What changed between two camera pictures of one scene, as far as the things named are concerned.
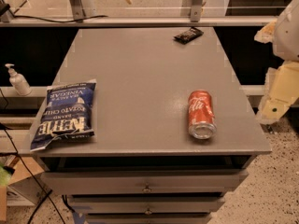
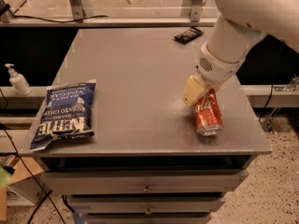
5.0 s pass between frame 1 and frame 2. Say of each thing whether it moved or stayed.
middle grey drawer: stayed
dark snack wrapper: stayed
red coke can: moved
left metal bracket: stayed
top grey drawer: stayed
